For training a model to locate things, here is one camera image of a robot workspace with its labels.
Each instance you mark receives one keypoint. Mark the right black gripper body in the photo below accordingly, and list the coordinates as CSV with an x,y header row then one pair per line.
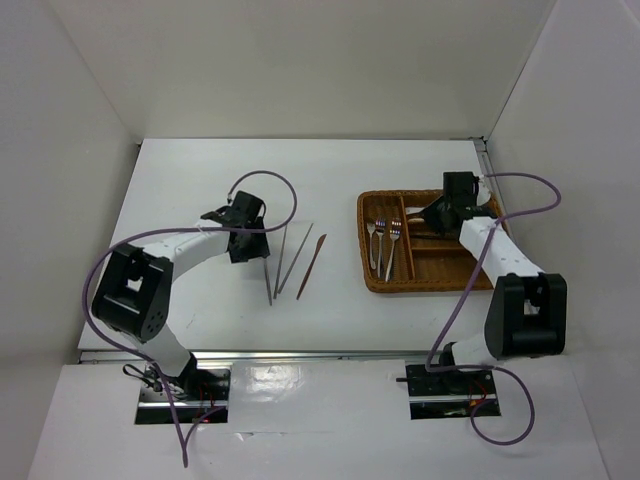
x,y
435,213

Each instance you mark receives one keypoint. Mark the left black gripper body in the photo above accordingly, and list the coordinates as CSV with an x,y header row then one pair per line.
x,y
254,246

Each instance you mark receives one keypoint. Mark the silver knife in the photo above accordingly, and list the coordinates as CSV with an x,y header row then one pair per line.
x,y
268,281

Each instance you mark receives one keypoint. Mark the small silver fork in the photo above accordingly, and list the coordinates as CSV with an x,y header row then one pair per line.
x,y
371,229

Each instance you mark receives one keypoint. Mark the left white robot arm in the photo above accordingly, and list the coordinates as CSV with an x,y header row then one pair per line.
x,y
133,295

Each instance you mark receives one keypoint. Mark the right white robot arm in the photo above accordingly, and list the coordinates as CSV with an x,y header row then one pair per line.
x,y
528,308

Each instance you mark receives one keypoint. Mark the wicker divided tray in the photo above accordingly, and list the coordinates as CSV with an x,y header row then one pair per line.
x,y
420,265

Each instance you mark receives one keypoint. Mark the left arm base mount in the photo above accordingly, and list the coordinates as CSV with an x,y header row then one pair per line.
x,y
208,403

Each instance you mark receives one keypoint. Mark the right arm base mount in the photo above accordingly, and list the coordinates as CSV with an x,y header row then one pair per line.
x,y
449,395

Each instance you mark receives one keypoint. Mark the aluminium table rail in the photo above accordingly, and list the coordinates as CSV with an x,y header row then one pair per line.
x,y
93,356

